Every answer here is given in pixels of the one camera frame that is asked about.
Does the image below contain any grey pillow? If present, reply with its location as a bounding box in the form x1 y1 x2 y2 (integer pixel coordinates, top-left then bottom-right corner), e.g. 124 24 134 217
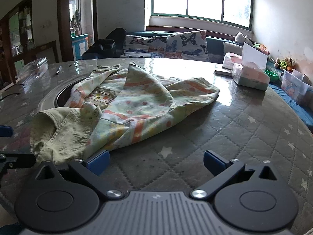
223 42 244 57

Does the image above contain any green patterned children's garment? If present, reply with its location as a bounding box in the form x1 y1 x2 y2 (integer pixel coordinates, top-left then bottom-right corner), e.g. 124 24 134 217
29 62 220 165

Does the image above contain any green framed window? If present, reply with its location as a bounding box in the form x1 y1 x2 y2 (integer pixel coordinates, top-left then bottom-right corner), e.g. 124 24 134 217
144 0 254 31

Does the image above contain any pink tissue pack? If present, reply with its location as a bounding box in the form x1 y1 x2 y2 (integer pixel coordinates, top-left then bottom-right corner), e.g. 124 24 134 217
222 52 243 70

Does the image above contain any blue cabinet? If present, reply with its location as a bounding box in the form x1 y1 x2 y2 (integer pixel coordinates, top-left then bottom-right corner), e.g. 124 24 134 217
71 34 89 61

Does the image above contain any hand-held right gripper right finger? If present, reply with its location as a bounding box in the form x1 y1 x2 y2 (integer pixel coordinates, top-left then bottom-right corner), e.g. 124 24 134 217
191 150 280 199

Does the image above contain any colourful plush toy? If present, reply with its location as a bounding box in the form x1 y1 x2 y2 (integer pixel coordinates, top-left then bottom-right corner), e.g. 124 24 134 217
253 43 271 56

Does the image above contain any clear plastic storage bin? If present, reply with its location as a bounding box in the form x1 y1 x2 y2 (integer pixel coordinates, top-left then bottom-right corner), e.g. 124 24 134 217
280 69 313 104

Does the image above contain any black bag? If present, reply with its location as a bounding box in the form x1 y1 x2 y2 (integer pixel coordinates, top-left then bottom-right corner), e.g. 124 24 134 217
81 28 128 60

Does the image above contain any round metal table inset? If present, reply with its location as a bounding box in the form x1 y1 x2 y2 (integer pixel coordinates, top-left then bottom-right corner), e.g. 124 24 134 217
38 78 98 114

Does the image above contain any green bowl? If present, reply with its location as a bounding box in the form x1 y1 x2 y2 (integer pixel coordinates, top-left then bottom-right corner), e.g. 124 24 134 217
265 70 279 81

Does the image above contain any grey white plush toy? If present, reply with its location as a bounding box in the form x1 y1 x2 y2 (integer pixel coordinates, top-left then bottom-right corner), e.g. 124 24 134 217
235 32 254 46

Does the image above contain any wooden side table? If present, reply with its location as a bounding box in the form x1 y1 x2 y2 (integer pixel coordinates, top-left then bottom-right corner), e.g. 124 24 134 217
24 40 59 64

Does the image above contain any brown plush toy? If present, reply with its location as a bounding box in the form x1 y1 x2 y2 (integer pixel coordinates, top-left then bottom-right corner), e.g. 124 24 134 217
274 57 296 72

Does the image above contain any black cable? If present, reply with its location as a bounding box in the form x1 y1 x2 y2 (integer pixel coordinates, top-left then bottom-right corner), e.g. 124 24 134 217
0 83 25 101

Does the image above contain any clear plastic box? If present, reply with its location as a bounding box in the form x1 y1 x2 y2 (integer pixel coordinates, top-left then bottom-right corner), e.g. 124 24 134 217
18 57 49 80

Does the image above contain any butterfly print pillow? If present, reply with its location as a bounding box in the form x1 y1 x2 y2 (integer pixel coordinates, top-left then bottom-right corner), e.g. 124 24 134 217
123 35 170 59
165 30 209 60

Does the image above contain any grey quilted star table cover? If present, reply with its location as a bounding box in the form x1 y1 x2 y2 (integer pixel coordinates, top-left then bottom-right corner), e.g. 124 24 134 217
0 57 313 226

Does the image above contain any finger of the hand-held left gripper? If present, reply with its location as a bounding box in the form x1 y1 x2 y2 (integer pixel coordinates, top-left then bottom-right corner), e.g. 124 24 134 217
0 125 13 138
0 152 37 175

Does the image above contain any dark wooden door frame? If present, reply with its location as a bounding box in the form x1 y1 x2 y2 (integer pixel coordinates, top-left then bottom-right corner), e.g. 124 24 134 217
57 0 98 61

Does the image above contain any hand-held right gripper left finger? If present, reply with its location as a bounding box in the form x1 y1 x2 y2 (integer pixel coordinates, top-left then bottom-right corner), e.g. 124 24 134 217
34 150 124 199

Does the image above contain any tissue box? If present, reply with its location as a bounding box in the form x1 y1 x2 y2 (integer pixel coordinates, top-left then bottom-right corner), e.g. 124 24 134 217
231 62 271 91

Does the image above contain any dark wooden glass cabinet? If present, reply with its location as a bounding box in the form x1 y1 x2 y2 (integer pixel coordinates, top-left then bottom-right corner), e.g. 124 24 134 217
0 0 34 84

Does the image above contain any white card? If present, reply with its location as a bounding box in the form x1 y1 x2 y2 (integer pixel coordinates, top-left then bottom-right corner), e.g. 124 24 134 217
242 42 268 70

